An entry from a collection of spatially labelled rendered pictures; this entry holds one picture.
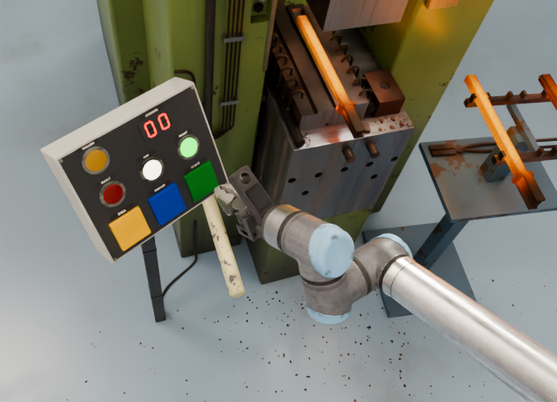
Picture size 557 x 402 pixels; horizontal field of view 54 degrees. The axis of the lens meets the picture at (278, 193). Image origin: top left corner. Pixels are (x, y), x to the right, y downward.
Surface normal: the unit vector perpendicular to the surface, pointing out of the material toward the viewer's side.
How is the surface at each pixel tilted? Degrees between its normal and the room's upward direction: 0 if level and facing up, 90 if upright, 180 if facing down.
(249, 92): 90
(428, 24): 90
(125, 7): 90
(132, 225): 60
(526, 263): 0
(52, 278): 0
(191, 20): 90
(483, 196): 0
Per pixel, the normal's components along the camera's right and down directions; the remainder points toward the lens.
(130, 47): 0.32, 0.82
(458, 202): 0.12, -0.54
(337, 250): 0.64, 0.22
